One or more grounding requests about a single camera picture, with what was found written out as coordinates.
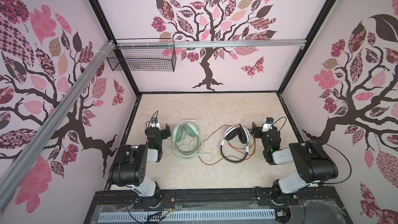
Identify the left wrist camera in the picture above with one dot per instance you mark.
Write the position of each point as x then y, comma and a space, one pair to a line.
154, 123

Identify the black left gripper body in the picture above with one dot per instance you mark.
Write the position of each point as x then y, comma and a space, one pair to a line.
165, 131

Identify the aluminium rail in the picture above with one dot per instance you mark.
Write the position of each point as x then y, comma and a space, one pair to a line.
211, 43
17, 171

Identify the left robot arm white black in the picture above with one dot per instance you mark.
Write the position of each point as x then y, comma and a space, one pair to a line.
128, 168

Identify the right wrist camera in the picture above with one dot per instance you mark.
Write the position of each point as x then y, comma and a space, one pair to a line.
269, 121

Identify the mint green headphones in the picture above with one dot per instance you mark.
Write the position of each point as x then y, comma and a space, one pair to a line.
186, 140

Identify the rear aluminium rail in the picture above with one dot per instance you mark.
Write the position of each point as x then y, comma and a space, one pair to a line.
211, 43

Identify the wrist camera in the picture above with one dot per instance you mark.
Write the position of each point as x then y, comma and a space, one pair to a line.
269, 121
154, 123

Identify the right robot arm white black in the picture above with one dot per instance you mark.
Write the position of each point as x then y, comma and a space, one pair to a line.
312, 164

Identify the black wire mesh basket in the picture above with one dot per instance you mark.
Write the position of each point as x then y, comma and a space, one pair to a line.
143, 54

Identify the left aluminium rail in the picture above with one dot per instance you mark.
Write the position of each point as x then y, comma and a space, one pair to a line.
17, 171

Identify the white slotted cable duct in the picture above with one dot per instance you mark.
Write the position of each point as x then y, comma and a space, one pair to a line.
185, 216

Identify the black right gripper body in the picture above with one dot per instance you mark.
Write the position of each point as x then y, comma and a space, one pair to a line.
258, 130

